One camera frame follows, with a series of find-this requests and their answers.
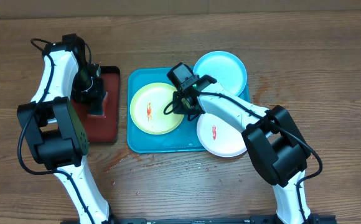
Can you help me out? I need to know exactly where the green pink sponge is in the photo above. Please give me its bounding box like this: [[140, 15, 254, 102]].
[[88, 91, 108, 117]]

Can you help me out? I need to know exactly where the yellow-green rimmed plate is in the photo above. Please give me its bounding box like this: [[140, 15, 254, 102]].
[[129, 82, 184, 135]]

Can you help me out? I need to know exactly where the white plate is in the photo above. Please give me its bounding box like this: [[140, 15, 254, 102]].
[[197, 113, 247, 157]]

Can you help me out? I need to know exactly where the light blue plate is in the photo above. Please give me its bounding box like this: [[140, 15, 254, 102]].
[[193, 51, 250, 101]]

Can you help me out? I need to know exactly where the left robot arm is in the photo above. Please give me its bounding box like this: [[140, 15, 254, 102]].
[[17, 34, 117, 223]]

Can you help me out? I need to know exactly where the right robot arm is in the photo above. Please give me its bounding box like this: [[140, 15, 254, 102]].
[[169, 75, 323, 223]]

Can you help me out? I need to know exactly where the teal plastic tray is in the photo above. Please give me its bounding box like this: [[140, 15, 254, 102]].
[[126, 67, 251, 154]]

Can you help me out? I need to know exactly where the black red-lined tray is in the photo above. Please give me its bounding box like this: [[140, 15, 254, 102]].
[[71, 66, 121, 144]]

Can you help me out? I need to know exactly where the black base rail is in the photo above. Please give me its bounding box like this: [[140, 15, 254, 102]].
[[60, 215, 337, 224]]

